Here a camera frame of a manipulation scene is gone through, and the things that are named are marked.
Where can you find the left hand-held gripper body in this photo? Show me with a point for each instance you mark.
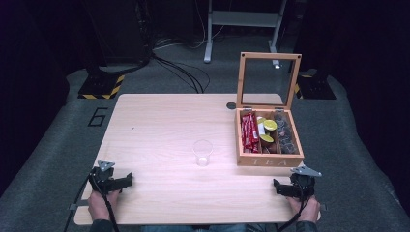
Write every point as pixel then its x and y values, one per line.
pixel 102 175

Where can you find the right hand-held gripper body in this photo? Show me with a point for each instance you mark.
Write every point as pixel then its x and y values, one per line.
pixel 303 183

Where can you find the person's left hand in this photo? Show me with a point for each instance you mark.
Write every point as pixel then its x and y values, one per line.
pixel 98 204

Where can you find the person's right hand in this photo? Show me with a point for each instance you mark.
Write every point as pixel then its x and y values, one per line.
pixel 306 209

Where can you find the wooden box with glass lid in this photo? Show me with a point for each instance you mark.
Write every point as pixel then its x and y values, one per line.
pixel 269 159

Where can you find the dark tea bags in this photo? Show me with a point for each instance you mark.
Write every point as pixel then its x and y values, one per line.
pixel 286 133

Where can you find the white sachet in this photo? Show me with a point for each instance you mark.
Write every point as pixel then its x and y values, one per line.
pixel 261 129

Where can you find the row of red sachets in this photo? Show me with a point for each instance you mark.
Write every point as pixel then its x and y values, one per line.
pixel 249 133

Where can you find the clear plastic cup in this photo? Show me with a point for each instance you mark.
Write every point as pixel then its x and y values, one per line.
pixel 203 153

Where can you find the black stand base striped edge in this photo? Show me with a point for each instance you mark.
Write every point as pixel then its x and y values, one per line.
pixel 101 86
pixel 314 87

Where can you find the white metal stand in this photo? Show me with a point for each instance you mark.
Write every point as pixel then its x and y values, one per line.
pixel 241 19

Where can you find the grey metal table bracket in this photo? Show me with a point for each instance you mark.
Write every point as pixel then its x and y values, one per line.
pixel 77 205

